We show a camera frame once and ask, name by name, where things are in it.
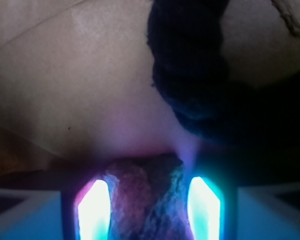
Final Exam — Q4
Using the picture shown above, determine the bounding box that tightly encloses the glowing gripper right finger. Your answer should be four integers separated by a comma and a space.
186, 172, 238, 240

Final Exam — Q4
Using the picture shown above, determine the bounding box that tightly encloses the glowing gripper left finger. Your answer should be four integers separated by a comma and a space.
61, 174, 113, 240

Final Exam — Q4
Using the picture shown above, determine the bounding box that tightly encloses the small brown rock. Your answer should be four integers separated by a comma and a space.
103, 154, 194, 240

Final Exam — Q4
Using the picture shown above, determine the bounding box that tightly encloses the brown paper bin liner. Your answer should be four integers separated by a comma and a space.
0, 0, 300, 186

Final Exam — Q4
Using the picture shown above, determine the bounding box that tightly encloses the dark blue twisted rope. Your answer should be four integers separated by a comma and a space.
146, 0, 300, 151

